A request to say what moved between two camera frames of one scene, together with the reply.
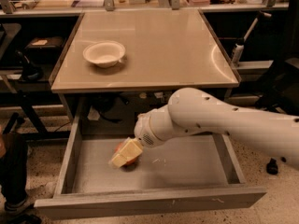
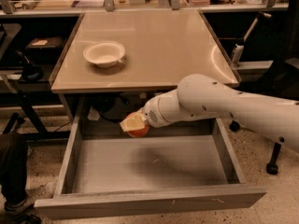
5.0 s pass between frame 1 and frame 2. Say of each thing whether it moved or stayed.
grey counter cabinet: stayed
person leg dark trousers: stayed
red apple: moved
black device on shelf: stayed
